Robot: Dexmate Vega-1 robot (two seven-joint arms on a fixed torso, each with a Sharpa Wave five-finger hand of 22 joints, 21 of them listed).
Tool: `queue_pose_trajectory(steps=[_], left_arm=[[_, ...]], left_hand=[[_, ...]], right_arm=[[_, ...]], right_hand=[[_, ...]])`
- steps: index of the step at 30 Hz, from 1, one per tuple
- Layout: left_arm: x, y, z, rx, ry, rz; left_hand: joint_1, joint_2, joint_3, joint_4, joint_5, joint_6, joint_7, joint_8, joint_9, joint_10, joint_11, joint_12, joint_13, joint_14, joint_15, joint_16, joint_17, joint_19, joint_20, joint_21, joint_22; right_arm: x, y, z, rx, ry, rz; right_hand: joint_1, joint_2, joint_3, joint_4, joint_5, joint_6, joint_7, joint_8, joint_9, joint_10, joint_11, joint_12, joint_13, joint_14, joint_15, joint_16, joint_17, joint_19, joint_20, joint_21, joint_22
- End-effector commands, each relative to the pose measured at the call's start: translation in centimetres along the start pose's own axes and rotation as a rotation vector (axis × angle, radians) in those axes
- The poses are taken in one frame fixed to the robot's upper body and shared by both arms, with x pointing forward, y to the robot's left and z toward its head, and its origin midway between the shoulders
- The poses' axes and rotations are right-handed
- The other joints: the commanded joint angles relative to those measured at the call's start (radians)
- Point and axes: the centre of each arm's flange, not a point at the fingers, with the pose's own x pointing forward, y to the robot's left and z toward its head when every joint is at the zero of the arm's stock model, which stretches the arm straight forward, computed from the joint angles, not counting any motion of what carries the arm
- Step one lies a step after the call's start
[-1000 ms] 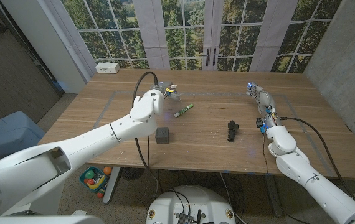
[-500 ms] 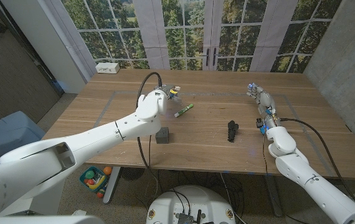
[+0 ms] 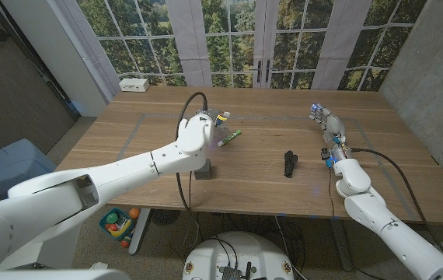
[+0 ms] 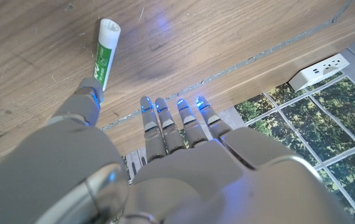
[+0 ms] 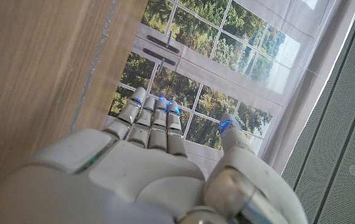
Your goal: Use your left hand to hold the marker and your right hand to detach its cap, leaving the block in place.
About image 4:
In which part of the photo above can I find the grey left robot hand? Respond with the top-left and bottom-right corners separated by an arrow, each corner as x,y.
0,77 -> 355,224

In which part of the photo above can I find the white green dry-erase marker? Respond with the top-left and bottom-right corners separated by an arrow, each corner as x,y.
92,17 -> 122,93

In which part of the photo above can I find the printed window forest backdrop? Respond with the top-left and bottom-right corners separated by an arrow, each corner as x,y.
121,71 -> 355,224

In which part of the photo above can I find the white power strip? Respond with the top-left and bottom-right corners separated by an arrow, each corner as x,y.
288,53 -> 351,92

